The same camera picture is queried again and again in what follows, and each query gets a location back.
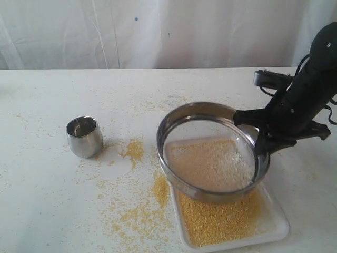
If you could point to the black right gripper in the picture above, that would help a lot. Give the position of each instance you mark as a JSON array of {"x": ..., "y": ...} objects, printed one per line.
[{"x": 287, "y": 119}]

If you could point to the pile of grains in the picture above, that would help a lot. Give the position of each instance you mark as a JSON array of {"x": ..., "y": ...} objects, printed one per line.
[{"x": 221, "y": 218}]

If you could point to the round steel mesh sieve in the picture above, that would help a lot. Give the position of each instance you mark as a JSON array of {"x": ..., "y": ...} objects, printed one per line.
[{"x": 206, "y": 121}]

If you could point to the stainless steel cup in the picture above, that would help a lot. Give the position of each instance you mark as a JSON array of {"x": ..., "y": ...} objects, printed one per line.
[{"x": 84, "y": 136}]

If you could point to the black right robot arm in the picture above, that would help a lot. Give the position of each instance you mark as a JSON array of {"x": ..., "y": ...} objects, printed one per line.
[{"x": 316, "y": 73}]

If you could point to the white plastic tray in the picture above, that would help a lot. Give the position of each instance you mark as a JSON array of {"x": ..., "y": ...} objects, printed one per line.
[{"x": 273, "y": 224}]

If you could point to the white backdrop curtain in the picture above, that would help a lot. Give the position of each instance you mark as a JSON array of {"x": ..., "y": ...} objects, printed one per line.
[{"x": 158, "y": 34}]

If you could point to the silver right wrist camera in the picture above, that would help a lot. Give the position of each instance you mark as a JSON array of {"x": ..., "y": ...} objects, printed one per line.
[{"x": 271, "y": 80}]

